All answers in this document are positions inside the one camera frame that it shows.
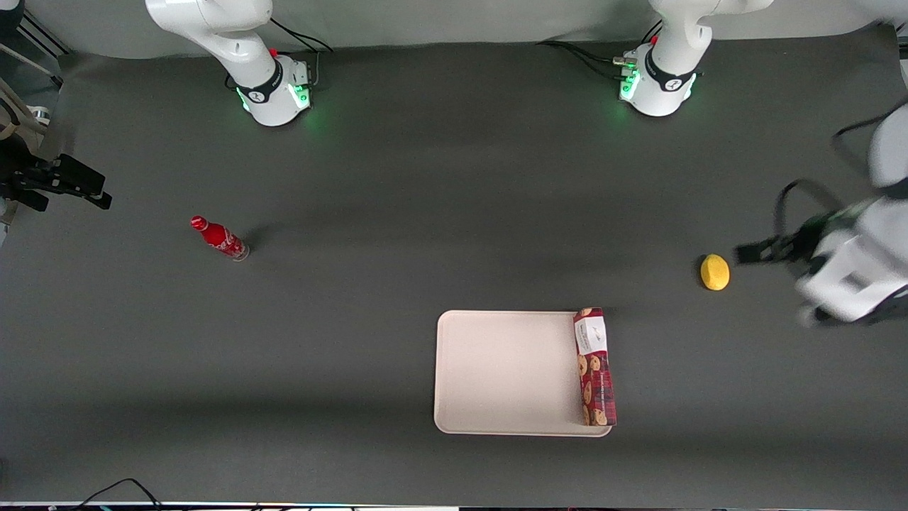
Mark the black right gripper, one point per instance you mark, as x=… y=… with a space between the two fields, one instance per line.
x=20 y=177

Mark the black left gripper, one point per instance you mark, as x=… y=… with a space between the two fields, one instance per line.
x=804 y=242

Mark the red tartan cookie box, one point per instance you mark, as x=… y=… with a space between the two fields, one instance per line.
x=596 y=369

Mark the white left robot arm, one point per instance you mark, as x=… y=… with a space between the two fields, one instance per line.
x=660 y=96

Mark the white rectangular tray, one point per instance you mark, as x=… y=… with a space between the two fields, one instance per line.
x=507 y=372

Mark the yellow lemon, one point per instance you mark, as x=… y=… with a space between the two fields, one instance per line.
x=715 y=272

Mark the red cola bottle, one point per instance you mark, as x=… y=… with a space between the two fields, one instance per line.
x=220 y=238

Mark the metal frame bars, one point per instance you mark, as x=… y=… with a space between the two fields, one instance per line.
x=35 y=39

